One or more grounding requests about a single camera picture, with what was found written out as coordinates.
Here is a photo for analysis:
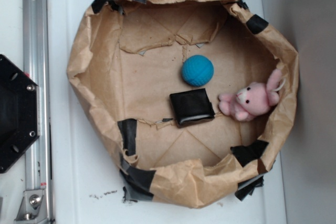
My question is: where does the black box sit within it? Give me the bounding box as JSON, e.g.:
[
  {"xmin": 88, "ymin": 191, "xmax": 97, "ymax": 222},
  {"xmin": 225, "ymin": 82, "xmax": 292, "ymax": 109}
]
[{"xmin": 170, "ymin": 88, "xmax": 215, "ymax": 127}]

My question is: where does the blue ball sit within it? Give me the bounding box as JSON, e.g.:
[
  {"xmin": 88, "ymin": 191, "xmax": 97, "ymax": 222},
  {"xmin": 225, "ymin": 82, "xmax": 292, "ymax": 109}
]
[{"xmin": 182, "ymin": 55, "xmax": 214, "ymax": 87}]

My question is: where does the brown paper bag tray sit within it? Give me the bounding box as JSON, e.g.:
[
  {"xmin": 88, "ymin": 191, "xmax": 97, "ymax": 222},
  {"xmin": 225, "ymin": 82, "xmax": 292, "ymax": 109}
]
[{"xmin": 67, "ymin": 0, "xmax": 299, "ymax": 208}]

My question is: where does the pink plush bunny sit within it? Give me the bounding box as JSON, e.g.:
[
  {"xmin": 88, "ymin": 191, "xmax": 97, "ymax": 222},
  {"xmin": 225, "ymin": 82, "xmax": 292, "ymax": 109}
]
[{"xmin": 218, "ymin": 69, "xmax": 285, "ymax": 122}]

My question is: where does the aluminium frame rail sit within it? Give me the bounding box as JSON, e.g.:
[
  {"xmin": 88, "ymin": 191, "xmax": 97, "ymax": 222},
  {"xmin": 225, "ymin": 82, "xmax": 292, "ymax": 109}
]
[{"xmin": 23, "ymin": 0, "xmax": 56, "ymax": 223}]

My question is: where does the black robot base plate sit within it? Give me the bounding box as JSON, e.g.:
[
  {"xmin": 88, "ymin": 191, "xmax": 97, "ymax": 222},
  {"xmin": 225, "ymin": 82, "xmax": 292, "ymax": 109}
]
[{"xmin": 1, "ymin": 55, "xmax": 39, "ymax": 174}]

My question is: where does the metal corner bracket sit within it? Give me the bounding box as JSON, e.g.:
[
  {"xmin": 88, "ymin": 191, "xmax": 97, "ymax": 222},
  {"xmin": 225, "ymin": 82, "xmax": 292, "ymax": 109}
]
[{"xmin": 14, "ymin": 189, "xmax": 49, "ymax": 224}]

